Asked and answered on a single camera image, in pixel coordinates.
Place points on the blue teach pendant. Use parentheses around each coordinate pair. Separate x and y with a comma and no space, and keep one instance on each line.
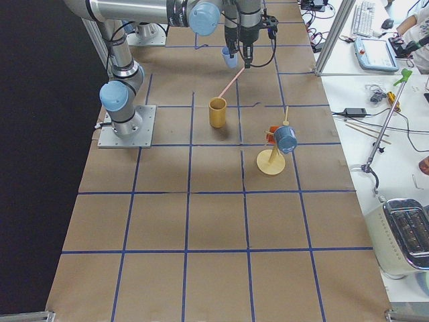
(375,54)

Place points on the wooden chopstick on desk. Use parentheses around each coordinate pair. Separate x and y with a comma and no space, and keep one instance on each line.
(365,130)

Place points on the black power adapter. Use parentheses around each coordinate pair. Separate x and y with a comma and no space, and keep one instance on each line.
(355,112)

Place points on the bamboo cylinder holder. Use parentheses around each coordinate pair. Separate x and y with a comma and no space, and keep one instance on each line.
(217,112)

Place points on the pink chopstick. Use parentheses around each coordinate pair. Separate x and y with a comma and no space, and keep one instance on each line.
(228,86)

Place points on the aluminium frame post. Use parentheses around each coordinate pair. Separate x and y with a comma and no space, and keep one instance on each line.
(340,20)

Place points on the black computer mouse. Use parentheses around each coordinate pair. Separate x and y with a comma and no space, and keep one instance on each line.
(387,24)

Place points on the orange mug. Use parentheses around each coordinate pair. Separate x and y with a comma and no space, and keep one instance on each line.
(270,134)

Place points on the white keyboard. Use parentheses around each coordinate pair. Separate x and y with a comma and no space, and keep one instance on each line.
(362,23)

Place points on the green handled grabber tool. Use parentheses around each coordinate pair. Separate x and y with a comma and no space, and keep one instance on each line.
(366,167)

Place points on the blue mug on stand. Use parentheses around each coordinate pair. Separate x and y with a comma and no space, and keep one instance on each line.
(285,139)

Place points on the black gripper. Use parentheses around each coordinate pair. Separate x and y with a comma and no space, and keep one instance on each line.
(248,36)
(232,35)

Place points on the wooden mug tree stand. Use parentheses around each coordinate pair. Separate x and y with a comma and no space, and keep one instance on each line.
(272,162)

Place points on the light blue plastic cup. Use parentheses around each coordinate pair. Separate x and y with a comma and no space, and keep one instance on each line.
(230,59)

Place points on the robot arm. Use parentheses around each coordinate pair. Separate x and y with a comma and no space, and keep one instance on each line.
(118,94)
(242,23)

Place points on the silver toaster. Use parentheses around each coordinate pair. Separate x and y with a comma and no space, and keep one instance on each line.
(398,229)

